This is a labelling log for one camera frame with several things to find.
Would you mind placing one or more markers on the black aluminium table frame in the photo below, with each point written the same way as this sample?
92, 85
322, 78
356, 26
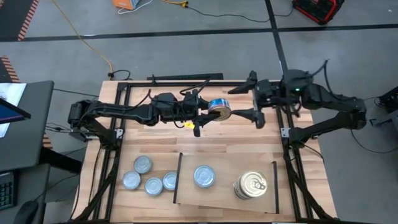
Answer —
140, 84

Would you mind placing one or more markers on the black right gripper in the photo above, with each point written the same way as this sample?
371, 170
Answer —
269, 93

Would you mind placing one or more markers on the orange box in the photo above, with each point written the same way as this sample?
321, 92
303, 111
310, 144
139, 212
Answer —
126, 3

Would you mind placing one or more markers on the black mat orange striped edge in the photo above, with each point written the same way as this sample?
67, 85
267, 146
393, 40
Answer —
12, 15
7, 70

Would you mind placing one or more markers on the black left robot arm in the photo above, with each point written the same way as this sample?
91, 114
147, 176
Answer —
118, 110

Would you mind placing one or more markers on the black keyboard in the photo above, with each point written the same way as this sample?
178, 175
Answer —
6, 194

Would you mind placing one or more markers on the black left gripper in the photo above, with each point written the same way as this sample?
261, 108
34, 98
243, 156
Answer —
185, 110

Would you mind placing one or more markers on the white paper sheet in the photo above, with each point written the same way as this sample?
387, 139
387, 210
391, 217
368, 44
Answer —
12, 91

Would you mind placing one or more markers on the red and black equipment box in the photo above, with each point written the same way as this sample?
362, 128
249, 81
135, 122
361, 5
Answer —
317, 9

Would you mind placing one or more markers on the black computer mouse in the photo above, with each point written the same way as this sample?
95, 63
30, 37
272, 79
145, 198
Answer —
26, 213

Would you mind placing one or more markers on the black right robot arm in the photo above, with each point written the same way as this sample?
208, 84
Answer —
329, 99

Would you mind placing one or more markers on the monitor with blue screen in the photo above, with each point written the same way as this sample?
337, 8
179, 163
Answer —
9, 113

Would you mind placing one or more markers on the light wooden shelf black legs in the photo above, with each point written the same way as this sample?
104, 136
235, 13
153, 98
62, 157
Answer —
224, 199

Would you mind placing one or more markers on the grey desk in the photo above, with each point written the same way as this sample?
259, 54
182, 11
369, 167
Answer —
34, 130

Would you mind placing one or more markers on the black flat bar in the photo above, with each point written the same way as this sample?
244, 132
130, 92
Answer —
174, 76

